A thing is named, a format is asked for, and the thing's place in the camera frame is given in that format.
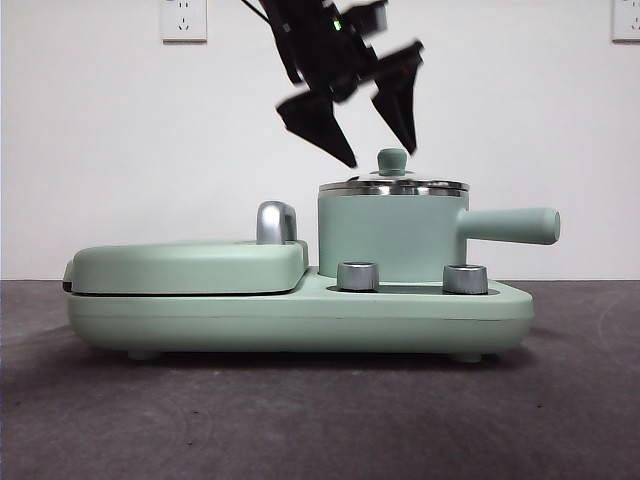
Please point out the glass lid with green knob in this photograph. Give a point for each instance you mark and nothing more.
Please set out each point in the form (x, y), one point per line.
(391, 160)

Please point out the white wall socket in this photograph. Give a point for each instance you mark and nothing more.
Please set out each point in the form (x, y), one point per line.
(184, 22)
(627, 22)

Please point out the mint green breakfast machine base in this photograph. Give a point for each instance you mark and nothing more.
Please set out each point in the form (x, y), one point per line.
(200, 325)

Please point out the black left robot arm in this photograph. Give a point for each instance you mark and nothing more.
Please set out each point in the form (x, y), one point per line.
(310, 50)

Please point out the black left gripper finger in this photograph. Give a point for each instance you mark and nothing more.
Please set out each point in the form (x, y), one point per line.
(317, 125)
(402, 105)

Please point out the mint green griddle cover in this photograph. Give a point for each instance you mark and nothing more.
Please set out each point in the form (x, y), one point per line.
(175, 265)

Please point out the silver control knob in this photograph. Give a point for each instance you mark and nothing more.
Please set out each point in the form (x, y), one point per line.
(359, 276)
(465, 280)

